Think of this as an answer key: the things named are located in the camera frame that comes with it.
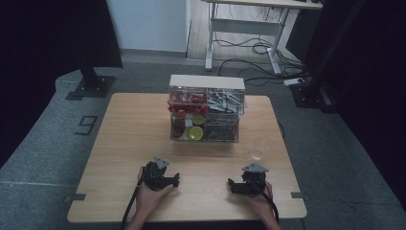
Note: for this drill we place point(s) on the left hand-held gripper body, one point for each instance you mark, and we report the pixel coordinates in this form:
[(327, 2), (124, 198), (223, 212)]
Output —
[(154, 177)]

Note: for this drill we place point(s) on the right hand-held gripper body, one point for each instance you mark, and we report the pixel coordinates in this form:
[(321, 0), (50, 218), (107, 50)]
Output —
[(254, 180)]

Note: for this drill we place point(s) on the clear drinking glass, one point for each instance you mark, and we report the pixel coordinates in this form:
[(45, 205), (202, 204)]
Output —
[(259, 150)]

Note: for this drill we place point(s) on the pile of dark packets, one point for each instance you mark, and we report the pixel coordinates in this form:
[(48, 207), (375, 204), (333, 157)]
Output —
[(221, 129)]

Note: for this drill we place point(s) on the clear acrylic drawer organizer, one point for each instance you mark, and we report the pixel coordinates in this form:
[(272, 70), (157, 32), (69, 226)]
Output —
[(207, 108)]

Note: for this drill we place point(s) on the person's left hand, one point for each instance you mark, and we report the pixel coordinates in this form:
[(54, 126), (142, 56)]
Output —
[(150, 198)]

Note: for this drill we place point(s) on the person's right hand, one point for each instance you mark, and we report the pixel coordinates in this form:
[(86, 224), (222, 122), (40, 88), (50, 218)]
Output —
[(261, 204)]

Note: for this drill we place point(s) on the green lidded small cup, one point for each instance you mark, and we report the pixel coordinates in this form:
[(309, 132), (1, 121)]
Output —
[(198, 119), (195, 133)]

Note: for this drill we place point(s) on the pile of red packets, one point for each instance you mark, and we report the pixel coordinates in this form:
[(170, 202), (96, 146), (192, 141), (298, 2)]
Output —
[(186, 102)]

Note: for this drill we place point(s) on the pile of grey packets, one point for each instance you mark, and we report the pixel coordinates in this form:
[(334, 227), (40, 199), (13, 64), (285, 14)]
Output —
[(226, 100)]

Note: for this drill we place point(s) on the dark floor tape marker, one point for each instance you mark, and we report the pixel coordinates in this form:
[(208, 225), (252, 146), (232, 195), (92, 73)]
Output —
[(86, 125)]

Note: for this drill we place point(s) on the white power strip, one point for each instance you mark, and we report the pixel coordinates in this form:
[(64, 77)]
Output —
[(294, 81)]

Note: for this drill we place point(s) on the black curtain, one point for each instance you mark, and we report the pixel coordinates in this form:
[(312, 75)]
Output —
[(370, 80), (48, 48)]

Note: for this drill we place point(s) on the black stand with base plate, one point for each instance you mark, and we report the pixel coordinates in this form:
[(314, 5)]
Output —
[(92, 83), (314, 92)]

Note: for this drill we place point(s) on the white desk frame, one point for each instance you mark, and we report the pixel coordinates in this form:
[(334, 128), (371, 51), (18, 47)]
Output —
[(252, 27)]

